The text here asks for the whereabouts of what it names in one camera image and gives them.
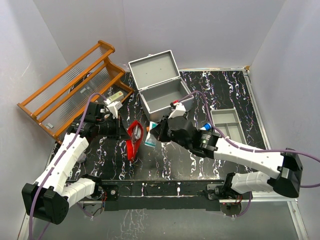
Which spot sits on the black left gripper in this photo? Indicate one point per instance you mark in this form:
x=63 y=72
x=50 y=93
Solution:
x=120 y=131

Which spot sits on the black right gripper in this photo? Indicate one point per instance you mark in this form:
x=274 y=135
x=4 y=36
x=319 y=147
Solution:
x=159 y=131

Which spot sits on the red first aid pouch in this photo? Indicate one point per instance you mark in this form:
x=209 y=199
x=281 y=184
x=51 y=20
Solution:
x=132 y=148

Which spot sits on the grey plastic tray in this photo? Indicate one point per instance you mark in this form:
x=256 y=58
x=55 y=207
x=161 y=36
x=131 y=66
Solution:
x=227 y=120

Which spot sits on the clear bag of plasters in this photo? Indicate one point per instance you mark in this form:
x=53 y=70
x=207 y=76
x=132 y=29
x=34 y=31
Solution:
x=136 y=134

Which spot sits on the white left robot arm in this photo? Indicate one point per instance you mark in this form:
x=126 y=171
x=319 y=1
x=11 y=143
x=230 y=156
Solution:
x=49 y=198

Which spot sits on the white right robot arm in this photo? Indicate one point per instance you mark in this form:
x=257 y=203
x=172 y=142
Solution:
x=279 y=172

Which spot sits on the white medicine box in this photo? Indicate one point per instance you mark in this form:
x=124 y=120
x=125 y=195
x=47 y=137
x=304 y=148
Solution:
x=118 y=96

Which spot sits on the silver metal medicine case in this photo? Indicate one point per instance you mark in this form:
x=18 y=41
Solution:
x=159 y=83

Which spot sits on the blue white tube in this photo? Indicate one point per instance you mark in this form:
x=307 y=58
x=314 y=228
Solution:
x=206 y=127

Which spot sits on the wooden shelf rack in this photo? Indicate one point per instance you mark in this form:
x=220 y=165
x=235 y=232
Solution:
x=54 y=106

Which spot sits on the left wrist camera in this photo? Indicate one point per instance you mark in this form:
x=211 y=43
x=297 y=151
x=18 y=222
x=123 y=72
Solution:
x=111 y=108

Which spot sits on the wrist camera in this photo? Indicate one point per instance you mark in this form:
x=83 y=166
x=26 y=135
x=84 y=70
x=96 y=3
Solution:
x=111 y=108
x=177 y=109

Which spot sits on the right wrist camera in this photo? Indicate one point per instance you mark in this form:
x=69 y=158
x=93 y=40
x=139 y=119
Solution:
x=177 y=109

